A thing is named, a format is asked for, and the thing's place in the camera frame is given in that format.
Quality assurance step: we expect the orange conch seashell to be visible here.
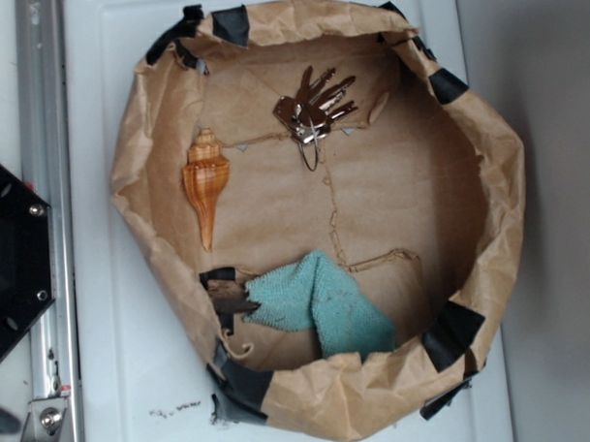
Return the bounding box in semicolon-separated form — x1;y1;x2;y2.
183;127;231;252

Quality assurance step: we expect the brown paper bin liner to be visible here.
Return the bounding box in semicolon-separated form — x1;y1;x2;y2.
110;0;525;442

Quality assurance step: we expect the teal folded cloth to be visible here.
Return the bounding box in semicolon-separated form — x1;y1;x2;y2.
245;250;396;359

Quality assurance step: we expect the silver key bunch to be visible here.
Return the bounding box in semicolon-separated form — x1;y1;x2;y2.
273;65;357;171

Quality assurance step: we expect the aluminium extrusion rail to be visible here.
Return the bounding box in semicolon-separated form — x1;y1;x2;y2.
15;0;84;442

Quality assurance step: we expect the silver corner bracket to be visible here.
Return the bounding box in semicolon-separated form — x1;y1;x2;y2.
19;396;74;442

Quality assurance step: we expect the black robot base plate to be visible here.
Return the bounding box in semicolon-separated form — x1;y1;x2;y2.
0;164;54;363

